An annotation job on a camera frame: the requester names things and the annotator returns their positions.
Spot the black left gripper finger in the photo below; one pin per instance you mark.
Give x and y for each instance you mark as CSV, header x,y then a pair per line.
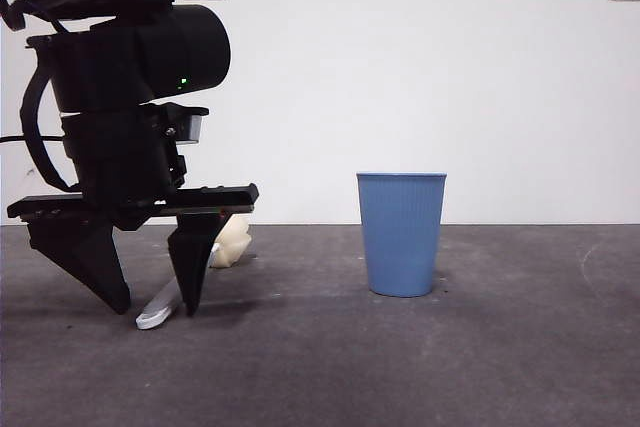
x,y
190,257
85,257

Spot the blue ribbed plastic cup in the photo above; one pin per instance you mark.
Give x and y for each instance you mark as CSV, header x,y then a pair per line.
x,y
400,237

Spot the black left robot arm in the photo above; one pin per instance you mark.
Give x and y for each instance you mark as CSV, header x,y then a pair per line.
x,y
150,57

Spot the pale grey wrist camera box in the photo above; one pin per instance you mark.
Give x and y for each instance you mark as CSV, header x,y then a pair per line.
x,y
192,129

